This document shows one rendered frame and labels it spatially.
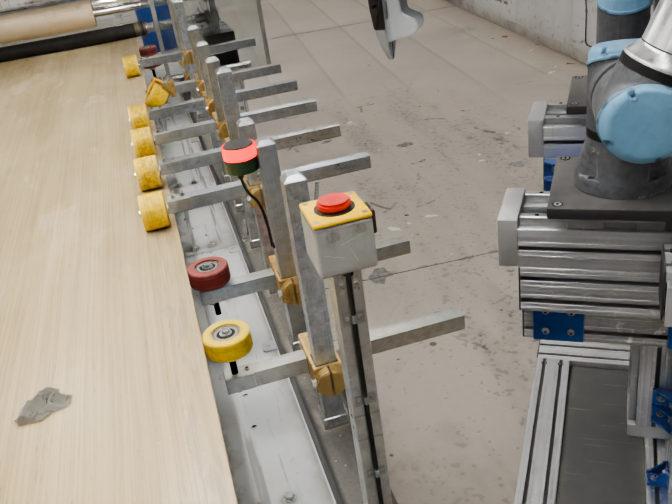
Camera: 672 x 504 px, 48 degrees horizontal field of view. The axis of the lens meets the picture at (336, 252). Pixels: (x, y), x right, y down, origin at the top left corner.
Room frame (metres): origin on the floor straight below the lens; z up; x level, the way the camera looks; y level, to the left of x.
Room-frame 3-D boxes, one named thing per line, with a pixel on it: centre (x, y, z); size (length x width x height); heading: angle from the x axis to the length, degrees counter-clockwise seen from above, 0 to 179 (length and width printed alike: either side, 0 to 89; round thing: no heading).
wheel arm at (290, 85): (2.32, 0.29, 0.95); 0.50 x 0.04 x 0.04; 102
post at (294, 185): (1.05, 0.05, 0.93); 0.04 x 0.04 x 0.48; 12
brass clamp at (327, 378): (1.07, 0.05, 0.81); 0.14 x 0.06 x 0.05; 12
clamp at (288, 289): (1.31, 0.10, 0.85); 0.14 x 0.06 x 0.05; 12
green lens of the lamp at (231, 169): (1.28, 0.14, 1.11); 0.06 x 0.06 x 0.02
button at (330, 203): (0.79, -0.01, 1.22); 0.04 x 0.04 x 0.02
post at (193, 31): (2.52, 0.35, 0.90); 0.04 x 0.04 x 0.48; 12
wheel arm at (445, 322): (1.10, 0.01, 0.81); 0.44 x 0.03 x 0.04; 102
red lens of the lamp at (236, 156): (1.28, 0.14, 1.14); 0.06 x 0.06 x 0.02
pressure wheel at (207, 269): (1.30, 0.25, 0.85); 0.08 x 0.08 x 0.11
